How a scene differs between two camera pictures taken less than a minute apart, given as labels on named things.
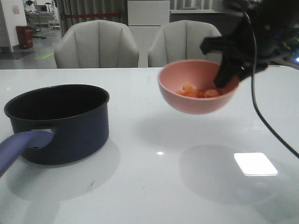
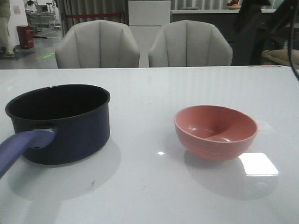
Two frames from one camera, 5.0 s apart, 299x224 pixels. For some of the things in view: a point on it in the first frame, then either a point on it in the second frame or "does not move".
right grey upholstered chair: [181, 39] does not move
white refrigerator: [145, 19] does not move
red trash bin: [24, 35] does not move
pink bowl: [188, 85] → [215, 133]
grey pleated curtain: [89, 6] does not move
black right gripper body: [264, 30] → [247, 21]
